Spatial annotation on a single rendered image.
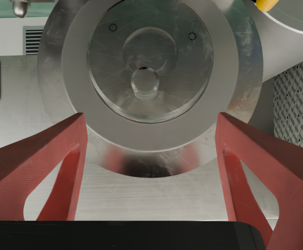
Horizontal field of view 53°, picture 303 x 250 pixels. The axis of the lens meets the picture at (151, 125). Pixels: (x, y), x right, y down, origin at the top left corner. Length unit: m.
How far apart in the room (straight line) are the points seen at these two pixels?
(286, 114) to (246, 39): 0.23
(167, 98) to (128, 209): 0.38
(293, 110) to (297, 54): 0.15
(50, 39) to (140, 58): 0.06
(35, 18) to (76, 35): 3.09
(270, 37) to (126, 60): 0.11
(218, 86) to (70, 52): 0.10
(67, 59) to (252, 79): 0.12
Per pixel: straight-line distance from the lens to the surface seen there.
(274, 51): 0.27
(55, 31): 0.22
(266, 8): 0.17
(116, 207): 0.54
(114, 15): 0.19
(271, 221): 0.58
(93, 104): 0.19
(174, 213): 0.54
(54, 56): 0.21
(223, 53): 0.20
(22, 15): 0.60
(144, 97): 0.16
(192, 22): 0.19
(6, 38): 3.33
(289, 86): 0.43
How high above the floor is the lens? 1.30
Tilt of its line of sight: 3 degrees down
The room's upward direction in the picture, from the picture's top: 178 degrees clockwise
